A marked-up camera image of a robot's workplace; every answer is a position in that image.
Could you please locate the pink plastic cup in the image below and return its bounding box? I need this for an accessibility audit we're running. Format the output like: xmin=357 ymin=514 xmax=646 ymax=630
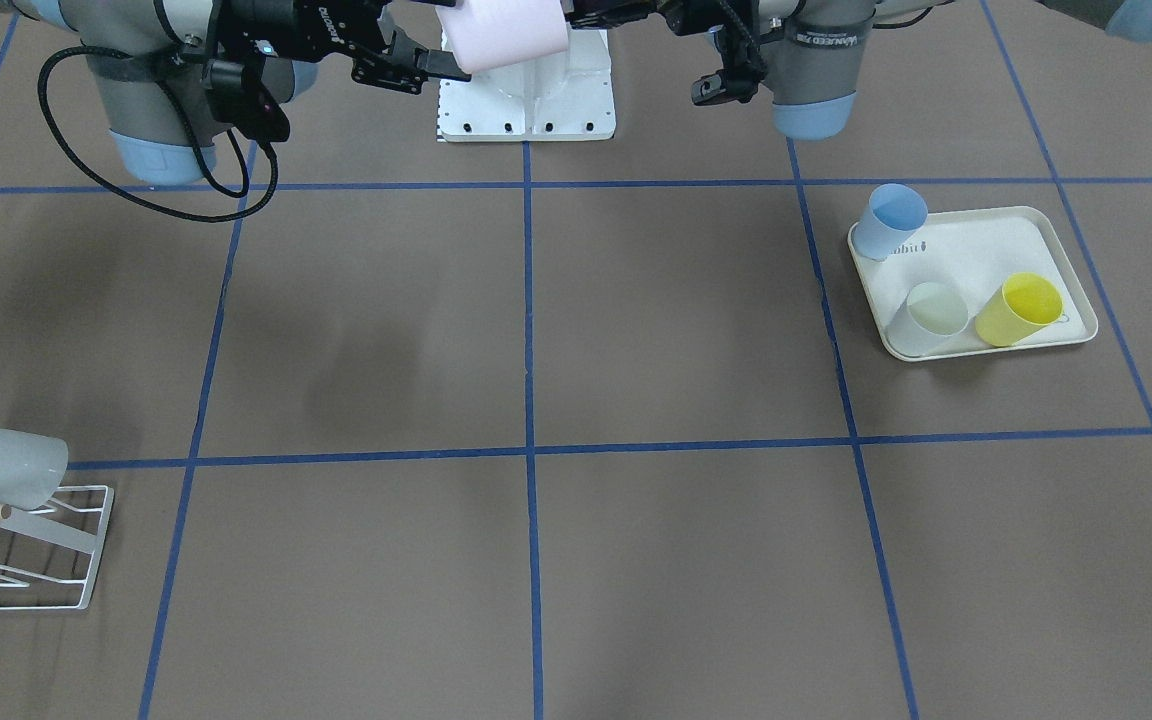
xmin=435 ymin=1 xmax=570 ymax=76

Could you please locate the white wire cup rack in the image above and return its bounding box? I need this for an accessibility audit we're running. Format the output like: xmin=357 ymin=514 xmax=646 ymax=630
xmin=0 ymin=486 xmax=115 ymax=612

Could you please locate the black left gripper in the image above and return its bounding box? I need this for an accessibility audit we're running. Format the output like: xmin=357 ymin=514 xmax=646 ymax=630
xmin=566 ymin=1 xmax=761 ymax=37

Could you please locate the cream plastic tray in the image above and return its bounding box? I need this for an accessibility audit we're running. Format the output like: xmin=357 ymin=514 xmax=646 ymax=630
xmin=846 ymin=206 xmax=1100 ymax=363

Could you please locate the pale green plastic cup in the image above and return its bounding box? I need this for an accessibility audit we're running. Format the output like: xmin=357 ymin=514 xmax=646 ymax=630
xmin=882 ymin=282 xmax=972 ymax=357

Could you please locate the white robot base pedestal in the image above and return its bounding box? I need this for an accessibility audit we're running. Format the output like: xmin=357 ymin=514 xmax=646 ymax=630
xmin=435 ymin=29 xmax=617 ymax=143

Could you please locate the yellow plastic cup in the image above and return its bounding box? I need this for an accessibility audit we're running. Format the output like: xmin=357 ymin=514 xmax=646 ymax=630
xmin=973 ymin=272 xmax=1064 ymax=348

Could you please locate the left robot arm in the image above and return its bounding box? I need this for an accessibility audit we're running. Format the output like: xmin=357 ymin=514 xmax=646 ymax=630
xmin=561 ymin=1 xmax=943 ymax=141

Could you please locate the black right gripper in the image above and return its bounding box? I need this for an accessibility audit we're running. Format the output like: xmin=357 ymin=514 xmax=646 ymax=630
xmin=204 ymin=1 xmax=472 ymax=94

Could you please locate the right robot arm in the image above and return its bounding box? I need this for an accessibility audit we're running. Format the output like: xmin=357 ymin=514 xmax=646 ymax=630
xmin=0 ymin=1 xmax=467 ymax=185

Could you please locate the blue plastic cup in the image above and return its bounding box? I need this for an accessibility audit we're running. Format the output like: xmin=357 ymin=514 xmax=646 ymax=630
xmin=851 ymin=183 xmax=929 ymax=262

